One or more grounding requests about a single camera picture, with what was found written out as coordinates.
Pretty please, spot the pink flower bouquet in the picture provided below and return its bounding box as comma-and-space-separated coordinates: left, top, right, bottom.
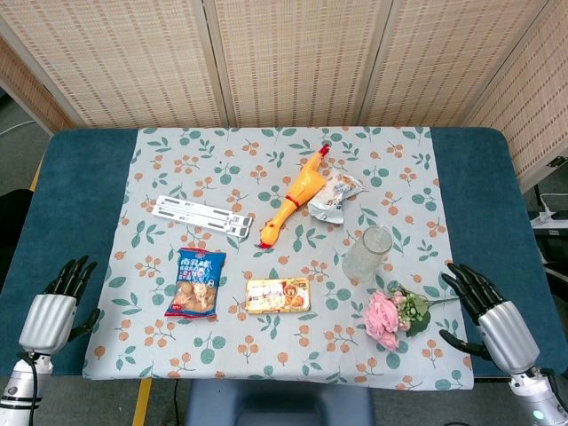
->
363, 280, 462, 352

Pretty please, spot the white folding laptop stand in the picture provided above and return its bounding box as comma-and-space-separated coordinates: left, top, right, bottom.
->
151, 194, 254, 241

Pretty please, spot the woven bamboo screen panel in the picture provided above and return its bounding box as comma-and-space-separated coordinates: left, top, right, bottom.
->
357, 0, 563, 128
463, 0, 568, 192
0, 37, 75, 134
0, 0, 230, 130
201, 0, 394, 128

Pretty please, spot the transparent glass vase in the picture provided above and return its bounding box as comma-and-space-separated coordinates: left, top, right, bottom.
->
342, 225, 394, 285

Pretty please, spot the white power strip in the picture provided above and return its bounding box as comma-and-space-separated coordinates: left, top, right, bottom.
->
530, 211, 568, 230

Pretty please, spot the yellow curry box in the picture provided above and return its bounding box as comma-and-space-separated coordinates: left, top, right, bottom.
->
244, 277, 312, 315

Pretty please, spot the yellow rubber chicken toy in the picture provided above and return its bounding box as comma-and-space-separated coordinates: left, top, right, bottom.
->
258, 143, 333, 249

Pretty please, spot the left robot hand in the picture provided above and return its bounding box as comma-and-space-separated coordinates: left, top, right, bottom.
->
18, 255, 101, 356

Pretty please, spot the black power cable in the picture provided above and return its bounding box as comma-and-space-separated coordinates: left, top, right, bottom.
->
533, 184, 568, 215

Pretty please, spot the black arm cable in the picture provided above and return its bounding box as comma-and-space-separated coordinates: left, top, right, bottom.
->
17, 352, 43, 426

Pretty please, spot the silver foil snack bag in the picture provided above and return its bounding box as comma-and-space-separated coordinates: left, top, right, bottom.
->
308, 167, 366, 225

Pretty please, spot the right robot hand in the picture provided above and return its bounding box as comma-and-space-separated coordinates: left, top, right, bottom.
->
438, 262, 540, 375

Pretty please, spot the blue snack bag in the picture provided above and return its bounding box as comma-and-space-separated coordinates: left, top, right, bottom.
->
163, 247, 227, 320

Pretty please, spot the floral print tablecloth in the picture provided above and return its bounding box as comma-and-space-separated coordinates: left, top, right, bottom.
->
83, 126, 475, 391

